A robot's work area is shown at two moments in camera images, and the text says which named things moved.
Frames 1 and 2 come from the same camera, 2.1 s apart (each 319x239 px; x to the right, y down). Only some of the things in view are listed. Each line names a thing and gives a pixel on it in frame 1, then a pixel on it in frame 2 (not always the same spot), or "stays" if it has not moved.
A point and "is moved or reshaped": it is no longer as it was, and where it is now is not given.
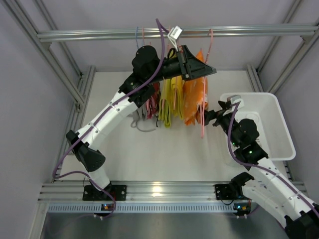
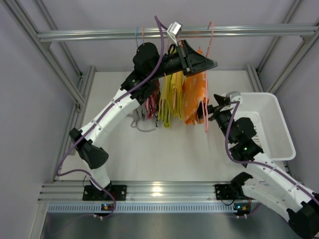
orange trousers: (196, 97) stays
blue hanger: (136, 36) stays
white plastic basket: (275, 138) stays
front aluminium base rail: (143, 191) stays
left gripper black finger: (195, 67) to (197, 61)
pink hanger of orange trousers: (202, 111) is moved or reshaped
